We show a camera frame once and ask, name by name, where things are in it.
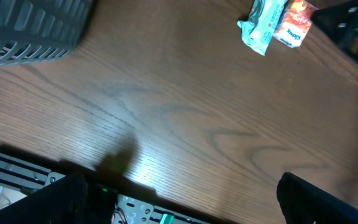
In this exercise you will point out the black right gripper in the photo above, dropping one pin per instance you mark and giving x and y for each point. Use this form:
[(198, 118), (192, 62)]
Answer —
[(340, 24)]

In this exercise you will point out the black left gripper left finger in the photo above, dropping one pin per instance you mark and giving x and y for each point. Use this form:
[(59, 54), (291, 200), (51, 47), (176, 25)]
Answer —
[(70, 200)]

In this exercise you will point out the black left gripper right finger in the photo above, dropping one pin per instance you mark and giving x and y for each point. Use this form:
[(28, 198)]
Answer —
[(302, 202)]

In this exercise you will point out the small orange box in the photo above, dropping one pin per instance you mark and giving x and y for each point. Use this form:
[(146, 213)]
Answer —
[(294, 23)]

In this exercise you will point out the teal snack packet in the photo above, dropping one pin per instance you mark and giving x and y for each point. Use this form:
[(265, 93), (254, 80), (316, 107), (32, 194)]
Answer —
[(257, 31)]

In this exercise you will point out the grey plastic mesh basket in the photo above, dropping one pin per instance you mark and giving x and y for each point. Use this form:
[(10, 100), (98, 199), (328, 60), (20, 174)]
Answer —
[(41, 30)]

